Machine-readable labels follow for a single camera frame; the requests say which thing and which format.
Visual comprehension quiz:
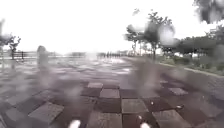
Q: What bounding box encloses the chequered grey paving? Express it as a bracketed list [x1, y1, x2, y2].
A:
[0, 56, 224, 128]

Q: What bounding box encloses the green hedge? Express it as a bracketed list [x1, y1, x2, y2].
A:
[156, 53, 224, 72]

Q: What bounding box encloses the robot's own part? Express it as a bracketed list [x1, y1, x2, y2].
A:
[68, 119, 82, 128]
[139, 122, 151, 128]

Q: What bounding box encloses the small tree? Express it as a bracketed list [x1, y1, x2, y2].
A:
[7, 35, 22, 61]

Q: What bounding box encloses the row of bollards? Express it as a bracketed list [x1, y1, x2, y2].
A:
[96, 51, 128, 59]

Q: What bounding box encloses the pale kerb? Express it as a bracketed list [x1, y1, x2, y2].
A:
[157, 61, 224, 79]

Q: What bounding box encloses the row of trees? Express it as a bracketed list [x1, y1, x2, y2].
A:
[124, 0, 224, 61]

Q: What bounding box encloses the dark railing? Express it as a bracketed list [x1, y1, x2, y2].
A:
[2, 50, 38, 61]

